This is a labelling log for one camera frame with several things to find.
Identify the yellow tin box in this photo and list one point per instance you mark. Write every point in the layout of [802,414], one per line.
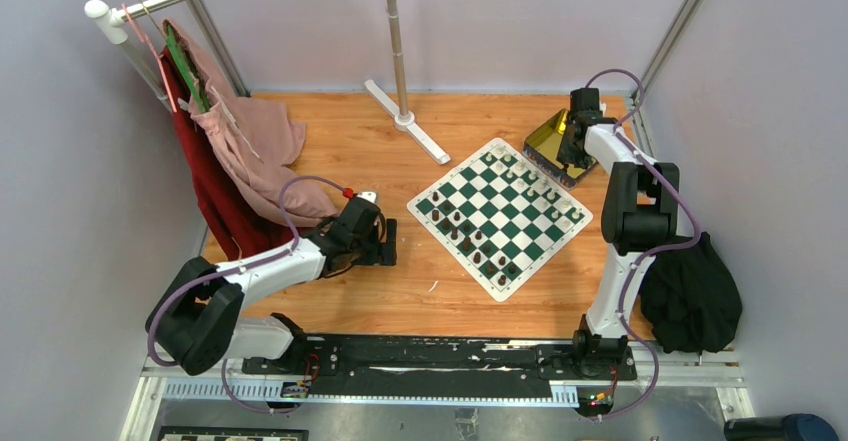
[541,147]

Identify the black cloth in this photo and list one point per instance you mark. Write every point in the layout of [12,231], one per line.
[691,299]

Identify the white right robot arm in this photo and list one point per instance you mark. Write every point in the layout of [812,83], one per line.
[638,214]

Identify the green white chess mat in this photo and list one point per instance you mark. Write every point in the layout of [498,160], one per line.
[521,212]

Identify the white clothes rack stand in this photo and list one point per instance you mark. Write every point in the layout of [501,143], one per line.
[403,117]

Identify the dark blue cylinder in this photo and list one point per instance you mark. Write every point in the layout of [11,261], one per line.
[792,427]

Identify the green hanger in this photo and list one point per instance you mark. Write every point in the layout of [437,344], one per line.
[186,67]

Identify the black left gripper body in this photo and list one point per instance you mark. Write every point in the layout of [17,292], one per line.
[366,250]

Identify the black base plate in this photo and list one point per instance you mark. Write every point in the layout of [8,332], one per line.
[439,367]

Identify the red cloth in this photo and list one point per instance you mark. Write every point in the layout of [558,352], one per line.
[238,230]

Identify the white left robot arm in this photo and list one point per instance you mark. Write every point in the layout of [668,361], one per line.
[200,321]

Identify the white rack bar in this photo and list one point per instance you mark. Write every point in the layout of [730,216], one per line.
[111,22]

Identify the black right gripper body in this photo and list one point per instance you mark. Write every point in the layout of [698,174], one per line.
[571,152]

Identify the pink cloth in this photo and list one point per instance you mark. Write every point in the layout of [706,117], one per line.
[256,143]

